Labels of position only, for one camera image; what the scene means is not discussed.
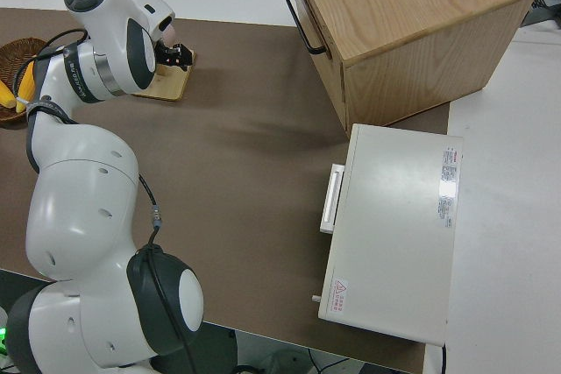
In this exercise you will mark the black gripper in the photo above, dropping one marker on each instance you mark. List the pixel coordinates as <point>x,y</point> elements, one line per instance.
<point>168,55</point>

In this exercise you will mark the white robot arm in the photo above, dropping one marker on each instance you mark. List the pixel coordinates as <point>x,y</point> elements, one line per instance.
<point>79,199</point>

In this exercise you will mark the wooden mug rack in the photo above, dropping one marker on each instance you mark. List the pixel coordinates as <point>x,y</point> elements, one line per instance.
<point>171,85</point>

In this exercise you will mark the brown table mat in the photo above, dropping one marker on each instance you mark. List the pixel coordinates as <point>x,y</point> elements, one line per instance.
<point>245,155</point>

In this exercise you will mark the brown wicker basket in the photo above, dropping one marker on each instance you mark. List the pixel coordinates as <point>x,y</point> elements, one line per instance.
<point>13,52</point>

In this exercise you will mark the wooden cabinet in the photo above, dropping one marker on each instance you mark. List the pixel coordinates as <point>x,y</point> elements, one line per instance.
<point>416,28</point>

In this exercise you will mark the beige toaster oven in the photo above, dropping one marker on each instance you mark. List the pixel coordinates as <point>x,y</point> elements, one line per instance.
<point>394,225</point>

